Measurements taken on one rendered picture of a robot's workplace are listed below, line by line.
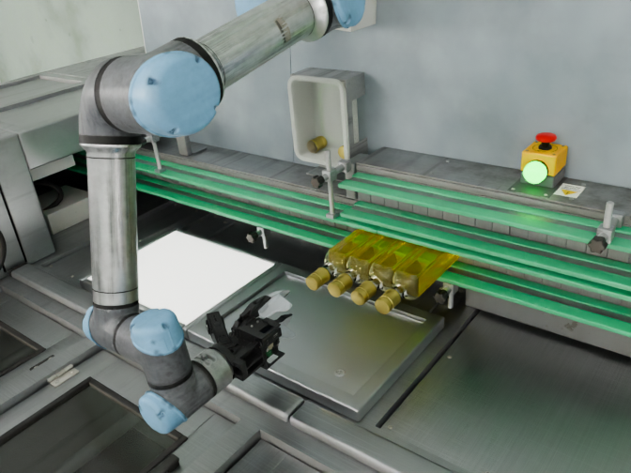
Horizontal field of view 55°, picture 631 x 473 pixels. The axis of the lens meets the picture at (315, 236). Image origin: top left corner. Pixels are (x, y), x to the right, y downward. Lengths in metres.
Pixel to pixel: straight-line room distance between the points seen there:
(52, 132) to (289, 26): 1.01
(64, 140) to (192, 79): 1.08
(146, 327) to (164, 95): 0.35
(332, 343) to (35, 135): 1.04
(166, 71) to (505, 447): 0.83
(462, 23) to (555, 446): 0.84
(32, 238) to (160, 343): 1.03
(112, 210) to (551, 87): 0.87
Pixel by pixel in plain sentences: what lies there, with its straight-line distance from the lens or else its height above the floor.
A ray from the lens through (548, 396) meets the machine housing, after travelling 1.27.
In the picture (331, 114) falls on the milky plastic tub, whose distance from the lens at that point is 1.59.
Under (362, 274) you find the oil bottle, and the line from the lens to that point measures 1.29.
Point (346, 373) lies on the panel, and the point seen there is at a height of 1.24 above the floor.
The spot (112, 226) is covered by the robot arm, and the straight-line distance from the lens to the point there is 1.03.
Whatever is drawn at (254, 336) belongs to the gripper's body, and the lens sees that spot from 1.10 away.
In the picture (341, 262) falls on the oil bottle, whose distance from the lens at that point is 1.32.
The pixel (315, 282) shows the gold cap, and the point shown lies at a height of 1.16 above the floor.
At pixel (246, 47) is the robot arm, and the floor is 1.28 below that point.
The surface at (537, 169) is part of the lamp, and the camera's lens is 1.28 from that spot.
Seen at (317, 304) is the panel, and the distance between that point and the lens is 1.44.
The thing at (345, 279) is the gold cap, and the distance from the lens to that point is 1.26.
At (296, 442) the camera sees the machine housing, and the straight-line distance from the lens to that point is 1.15.
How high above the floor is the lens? 1.98
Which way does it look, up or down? 42 degrees down
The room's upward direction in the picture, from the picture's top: 124 degrees counter-clockwise
